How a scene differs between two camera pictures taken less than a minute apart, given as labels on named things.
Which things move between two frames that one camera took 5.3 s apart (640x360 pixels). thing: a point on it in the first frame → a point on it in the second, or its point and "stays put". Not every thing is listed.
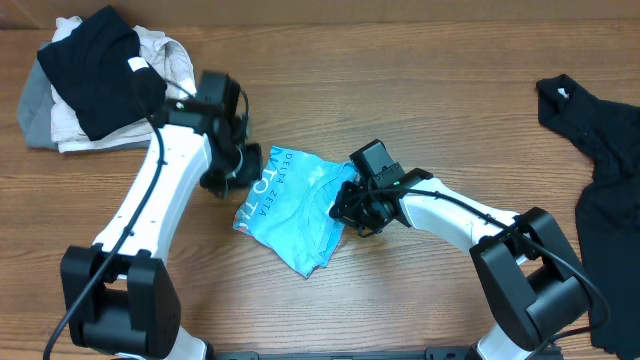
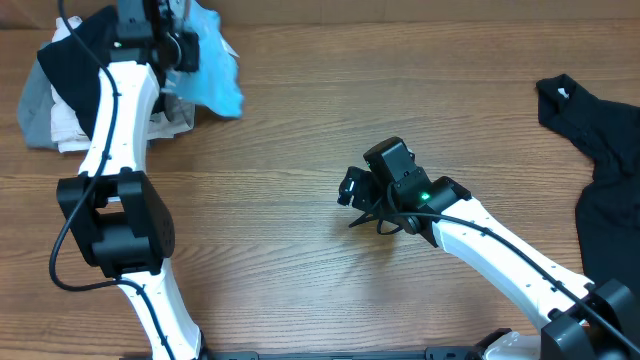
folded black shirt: (97, 68) stays put
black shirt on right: (608, 213) stays put
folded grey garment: (35, 106) stays put
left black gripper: (251, 171) → (189, 62)
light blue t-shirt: (288, 211) → (216, 83)
